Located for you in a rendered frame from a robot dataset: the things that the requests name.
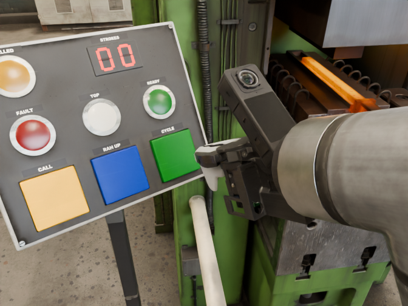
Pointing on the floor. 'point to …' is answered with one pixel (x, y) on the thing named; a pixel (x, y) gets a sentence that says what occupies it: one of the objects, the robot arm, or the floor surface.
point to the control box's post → (123, 255)
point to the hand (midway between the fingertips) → (202, 149)
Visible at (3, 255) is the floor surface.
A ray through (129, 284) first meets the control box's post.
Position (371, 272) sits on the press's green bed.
